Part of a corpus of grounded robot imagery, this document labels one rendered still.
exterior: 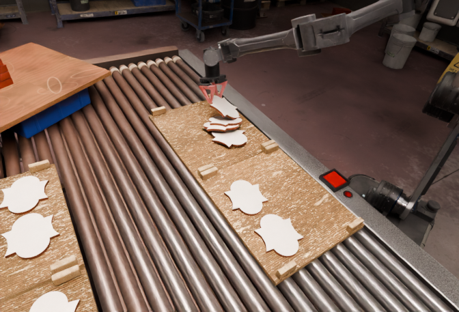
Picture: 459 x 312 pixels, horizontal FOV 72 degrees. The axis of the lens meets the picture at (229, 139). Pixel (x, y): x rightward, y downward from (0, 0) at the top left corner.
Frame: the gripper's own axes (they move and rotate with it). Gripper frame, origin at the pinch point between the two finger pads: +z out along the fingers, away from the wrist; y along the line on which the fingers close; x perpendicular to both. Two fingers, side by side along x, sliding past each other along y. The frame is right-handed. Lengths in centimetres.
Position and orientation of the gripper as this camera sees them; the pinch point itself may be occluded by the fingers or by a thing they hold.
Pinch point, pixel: (214, 99)
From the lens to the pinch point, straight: 128.1
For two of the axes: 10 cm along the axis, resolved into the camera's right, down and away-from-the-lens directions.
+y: 4.7, -3.4, 8.2
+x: -8.8, -1.2, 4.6
